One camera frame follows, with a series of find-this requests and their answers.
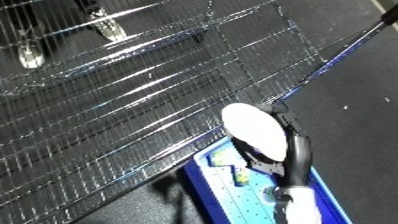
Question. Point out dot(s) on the pale right robot arm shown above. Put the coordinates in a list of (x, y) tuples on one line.
[(299, 206)]

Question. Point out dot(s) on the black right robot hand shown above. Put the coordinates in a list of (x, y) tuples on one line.
[(299, 160)]

